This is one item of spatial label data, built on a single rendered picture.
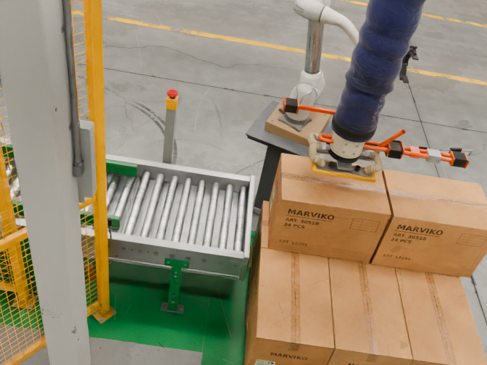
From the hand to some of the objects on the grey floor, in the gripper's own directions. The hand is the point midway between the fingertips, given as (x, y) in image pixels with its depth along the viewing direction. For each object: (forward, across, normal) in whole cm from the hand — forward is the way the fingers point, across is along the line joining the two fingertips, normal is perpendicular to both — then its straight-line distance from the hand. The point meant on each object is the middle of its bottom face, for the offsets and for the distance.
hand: (410, 69), depth 274 cm
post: (-28, +158, +125) cm, 203 cm away
